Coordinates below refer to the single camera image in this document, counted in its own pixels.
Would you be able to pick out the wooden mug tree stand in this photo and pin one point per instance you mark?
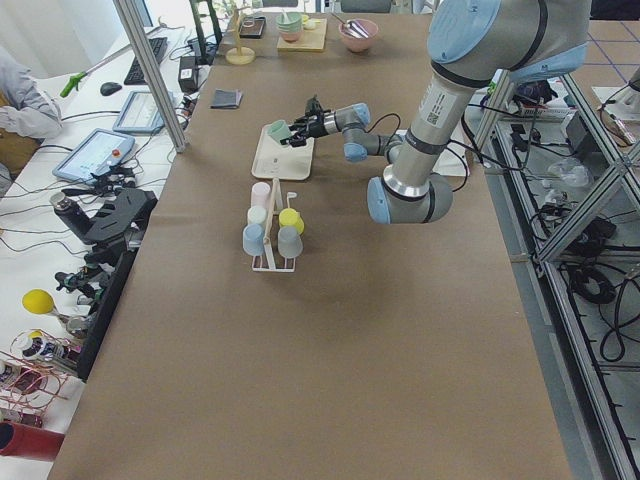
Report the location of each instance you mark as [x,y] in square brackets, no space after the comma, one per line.
[238,54]

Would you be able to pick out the green cup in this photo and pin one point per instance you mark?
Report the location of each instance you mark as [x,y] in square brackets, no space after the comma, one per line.
[279,131]

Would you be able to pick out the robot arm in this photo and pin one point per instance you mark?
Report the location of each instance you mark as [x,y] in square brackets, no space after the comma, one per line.
[468,42]

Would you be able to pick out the blue cup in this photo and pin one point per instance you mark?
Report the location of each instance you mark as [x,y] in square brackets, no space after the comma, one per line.
[253,239]

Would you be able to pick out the pink cup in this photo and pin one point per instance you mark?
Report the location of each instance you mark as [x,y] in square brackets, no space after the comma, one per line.
[260,194]

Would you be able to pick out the grey folded cloth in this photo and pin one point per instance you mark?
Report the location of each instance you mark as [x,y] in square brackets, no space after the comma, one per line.
[226,99]

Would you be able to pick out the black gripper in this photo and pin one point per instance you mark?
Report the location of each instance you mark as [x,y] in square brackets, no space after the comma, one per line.
[314,125]

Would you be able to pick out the aluminium frame post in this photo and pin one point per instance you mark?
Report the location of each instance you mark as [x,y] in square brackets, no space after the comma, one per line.
[132,24]

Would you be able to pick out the metal scoop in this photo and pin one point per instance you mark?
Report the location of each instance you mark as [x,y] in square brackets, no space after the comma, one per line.
[352,27]

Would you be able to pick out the black mouse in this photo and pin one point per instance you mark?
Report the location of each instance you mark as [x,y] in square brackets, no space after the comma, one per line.
[109,88]

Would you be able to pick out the white wire cup rack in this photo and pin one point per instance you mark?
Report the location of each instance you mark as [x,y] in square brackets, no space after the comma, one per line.
[271,261]

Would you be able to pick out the teach pendant tablet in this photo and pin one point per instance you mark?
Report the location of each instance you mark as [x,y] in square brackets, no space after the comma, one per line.
[139,115]
[94,156]

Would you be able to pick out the pink bowl with ice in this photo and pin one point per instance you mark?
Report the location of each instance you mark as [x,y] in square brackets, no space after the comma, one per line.
[358,45]

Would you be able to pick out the black tray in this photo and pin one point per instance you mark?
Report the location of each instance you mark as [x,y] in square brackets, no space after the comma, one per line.
[252,27]

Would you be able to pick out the yellow cup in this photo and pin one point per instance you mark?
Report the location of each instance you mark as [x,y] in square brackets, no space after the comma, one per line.
[290,217]

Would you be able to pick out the grey cup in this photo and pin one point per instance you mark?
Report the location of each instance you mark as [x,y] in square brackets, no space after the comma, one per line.
[290,245]

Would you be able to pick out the cream rabbit tray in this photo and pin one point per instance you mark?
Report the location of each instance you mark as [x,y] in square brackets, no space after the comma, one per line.
[273,160]

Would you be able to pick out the green bowl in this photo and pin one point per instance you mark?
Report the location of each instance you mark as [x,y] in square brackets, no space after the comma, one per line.
[289,26]

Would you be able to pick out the cream cup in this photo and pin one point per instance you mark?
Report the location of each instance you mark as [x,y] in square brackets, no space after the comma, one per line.
[257,215]

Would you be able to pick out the yellow ball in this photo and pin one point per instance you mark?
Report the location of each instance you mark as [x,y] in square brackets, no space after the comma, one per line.
[38,301]

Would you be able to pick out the bamboo cutting board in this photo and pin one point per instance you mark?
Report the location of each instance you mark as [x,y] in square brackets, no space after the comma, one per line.
[312,38]

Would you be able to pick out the wooden rack handle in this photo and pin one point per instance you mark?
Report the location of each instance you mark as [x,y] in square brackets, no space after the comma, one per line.
[275,205]

